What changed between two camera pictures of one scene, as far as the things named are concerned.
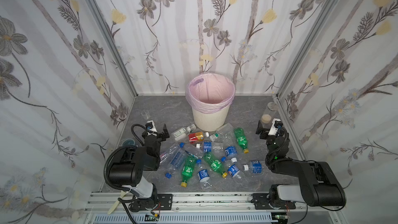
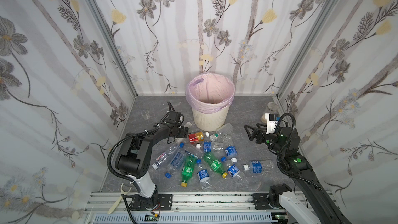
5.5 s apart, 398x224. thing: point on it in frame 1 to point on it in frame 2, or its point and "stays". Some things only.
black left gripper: (158, 134) to (179, 130)
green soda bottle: (188, 165) stays
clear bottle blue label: (177, 159) stays
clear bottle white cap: (164, 156) stays
